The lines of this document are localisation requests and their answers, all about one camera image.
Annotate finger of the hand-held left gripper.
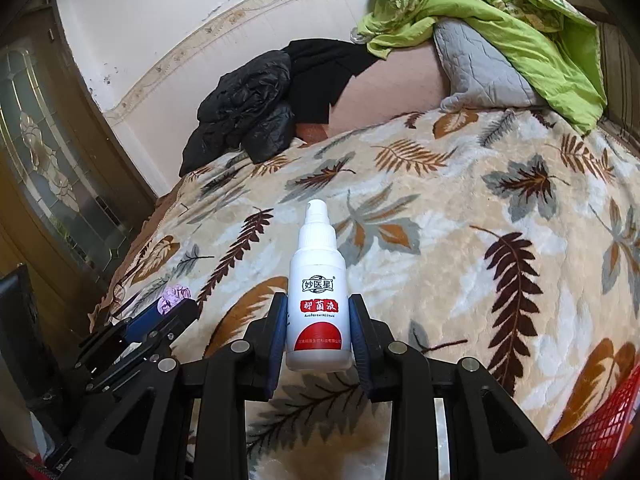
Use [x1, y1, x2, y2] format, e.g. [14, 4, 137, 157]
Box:
[80, 299, 199, 362]
[61, 339, 175, 398]

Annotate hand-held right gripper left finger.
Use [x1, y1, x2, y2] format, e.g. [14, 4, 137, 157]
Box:
[65, 290, 291, 480]

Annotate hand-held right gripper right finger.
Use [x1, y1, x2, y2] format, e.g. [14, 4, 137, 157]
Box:
[347, 292, 571, 480]

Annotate purple wrapper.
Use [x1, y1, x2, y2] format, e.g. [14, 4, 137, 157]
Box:
[156, 285, 193, 316]

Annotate white spray bottle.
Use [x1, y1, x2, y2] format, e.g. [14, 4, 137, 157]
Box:
[285, 199, 355, 373]

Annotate red plastic basket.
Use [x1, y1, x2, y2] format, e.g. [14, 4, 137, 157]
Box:
[550, 365, 640, 480]

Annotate eyeglasses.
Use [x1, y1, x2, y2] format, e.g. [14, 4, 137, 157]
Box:
[107, 280, 136, 321]

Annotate leaf print fleece blanket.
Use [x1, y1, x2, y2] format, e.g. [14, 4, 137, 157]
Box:
[107, 105, 640, 480]

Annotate wooden door with glass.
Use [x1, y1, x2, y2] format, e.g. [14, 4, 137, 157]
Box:
[0, 0, 156, 351]

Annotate black puffer jacket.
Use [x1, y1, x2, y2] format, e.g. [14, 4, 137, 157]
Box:
[179, 50, 297, 177]

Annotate pink bed sheet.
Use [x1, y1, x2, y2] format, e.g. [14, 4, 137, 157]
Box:
[295, 40, 448, 146]

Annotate black cloth garment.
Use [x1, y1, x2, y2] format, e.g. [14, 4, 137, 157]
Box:
[280, 39, 381, 126]

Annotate grey quilted pillow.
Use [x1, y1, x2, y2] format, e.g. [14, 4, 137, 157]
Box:
[432, 17, 548, 113]

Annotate green patterned quilt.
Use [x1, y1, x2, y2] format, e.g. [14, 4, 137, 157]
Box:
[357, 0, 608, 136]

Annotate striped headboard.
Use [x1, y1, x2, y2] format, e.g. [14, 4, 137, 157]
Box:
[595, 20, 640, 146]

